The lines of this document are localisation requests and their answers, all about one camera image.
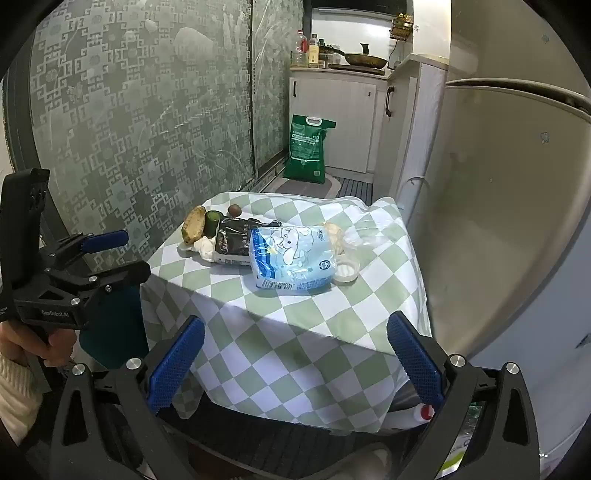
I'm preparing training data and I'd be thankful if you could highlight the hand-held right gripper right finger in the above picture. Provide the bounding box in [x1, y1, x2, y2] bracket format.
[386, 312, 541, 480]

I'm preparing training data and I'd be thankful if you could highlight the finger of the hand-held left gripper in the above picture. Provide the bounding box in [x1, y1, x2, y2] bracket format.
[44, 230, 130, 273]
[44, 260, 151, 326]

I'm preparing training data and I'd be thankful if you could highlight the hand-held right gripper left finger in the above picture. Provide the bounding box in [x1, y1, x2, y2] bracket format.
[50, 315, 206, 480]

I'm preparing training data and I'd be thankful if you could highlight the green cucumber piece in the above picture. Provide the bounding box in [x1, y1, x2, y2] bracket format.
[204, 210, 225, 239]

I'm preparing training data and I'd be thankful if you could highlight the person's left forearm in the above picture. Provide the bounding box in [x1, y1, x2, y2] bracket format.
[0, 354, 43, 446]

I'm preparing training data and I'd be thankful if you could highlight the person's left hand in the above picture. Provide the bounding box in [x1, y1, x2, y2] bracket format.
[0, 318, 78, 370]

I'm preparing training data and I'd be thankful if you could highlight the white bottle red cap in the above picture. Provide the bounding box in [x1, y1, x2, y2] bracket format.
[392, 401, 437, 431]

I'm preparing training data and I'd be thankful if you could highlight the white crumpled tissue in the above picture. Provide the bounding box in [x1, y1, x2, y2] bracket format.
[180, 235, 218, 264]

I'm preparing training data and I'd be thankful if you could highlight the green white package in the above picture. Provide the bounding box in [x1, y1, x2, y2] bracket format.
[438, 401, 486, 477]

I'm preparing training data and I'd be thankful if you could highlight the green white checkered tablecloth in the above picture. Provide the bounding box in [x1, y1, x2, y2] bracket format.
[139, 191, 433, 437]

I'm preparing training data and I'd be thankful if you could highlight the large green patterned door panel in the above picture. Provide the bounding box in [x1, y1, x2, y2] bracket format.
[4, 0, 257, 280]

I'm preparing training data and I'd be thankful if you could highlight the black snack packet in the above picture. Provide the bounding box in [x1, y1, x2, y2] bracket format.
[213, 217, 283, 269]

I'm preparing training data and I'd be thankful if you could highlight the white round lid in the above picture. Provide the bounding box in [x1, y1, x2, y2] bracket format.
[332, 256, 361, 283]

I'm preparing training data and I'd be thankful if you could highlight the clear plastic bag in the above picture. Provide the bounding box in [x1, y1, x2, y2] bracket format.
[341, 203, 399, 260]

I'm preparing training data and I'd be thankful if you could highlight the blue white tissue pack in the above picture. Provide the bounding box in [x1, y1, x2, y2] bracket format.
[248, 224, 336, 292]

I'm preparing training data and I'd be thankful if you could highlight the beige refrigerator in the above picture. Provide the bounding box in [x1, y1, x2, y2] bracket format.
[401, 78, 591, 388]

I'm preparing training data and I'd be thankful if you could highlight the striped floor mat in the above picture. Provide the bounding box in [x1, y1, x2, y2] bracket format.
[336, 178, 376, 205]

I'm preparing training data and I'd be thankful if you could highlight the oval floor mat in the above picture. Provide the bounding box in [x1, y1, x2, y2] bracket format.
[271, 173, 343, 200]

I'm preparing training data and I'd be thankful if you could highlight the green rice bag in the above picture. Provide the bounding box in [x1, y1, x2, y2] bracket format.
[283, 114, 337, 185]

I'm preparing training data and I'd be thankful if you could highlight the narrow green patterned door panel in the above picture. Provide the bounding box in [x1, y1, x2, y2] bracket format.
[252, 0, 305, 172]

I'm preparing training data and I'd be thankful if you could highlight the grey kitchen cabinet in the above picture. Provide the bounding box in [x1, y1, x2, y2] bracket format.
[367, 53, 451, 206]

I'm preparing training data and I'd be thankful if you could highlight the white kitchen cabinet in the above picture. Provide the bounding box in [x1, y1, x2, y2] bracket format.
[289, 68, 391, 175]

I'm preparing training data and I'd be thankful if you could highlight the clear bottle red cap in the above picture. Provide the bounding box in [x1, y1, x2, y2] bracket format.
[292, 30, 310, 69]

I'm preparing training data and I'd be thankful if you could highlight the frying pan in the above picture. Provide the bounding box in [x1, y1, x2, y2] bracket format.
[318, 44, 389, 68]

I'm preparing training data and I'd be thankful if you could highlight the wall spice rack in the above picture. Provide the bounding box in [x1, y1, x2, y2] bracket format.
[389, 14, 414, 41]

